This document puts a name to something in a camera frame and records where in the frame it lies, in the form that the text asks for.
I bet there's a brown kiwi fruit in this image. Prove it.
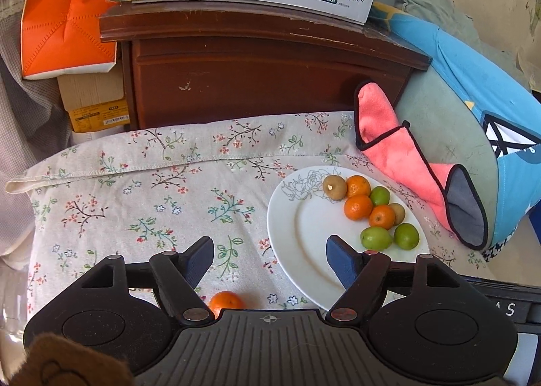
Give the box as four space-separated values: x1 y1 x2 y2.
323 175 348 201

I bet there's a green jujube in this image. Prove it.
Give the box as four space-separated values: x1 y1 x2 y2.
360 226 394 250
370 186 391 207
393 223 420 250

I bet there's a houndstooth blanket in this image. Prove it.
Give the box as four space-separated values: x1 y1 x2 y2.
482 238 514 262

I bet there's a floral tablecloth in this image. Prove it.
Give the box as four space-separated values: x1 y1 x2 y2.
6 111 487 327

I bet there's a pink and grey cloth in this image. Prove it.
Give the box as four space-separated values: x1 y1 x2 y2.
354 81 489 250

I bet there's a small brown kiwi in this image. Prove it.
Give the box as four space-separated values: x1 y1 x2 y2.
388 202 407 227

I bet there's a beige plaid cloth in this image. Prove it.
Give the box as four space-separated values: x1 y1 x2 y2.
0 0 32 57

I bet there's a small orange mandarin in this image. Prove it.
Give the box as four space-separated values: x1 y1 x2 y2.
208 291 246 320
369 205 397 229
343 194 374 222
347 175 372 198

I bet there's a dark wooden nightstand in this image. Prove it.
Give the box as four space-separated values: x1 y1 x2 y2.
99 1 432 131

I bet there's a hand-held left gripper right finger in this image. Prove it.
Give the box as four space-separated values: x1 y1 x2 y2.
325 235 462 324

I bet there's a white plate with flower print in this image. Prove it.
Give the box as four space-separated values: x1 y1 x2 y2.
267 165 429 311

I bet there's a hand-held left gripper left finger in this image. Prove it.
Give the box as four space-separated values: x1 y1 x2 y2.
80 236 216 324

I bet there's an orange paper box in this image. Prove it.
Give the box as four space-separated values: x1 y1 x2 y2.
21 0 119 80

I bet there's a brown cardboard box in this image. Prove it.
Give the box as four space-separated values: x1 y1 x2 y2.
57 69 132 133

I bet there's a pale checked garment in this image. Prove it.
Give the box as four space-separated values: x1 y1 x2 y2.
0 52 74 268

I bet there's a brown plush toy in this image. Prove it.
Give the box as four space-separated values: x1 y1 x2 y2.
8 332 136 386

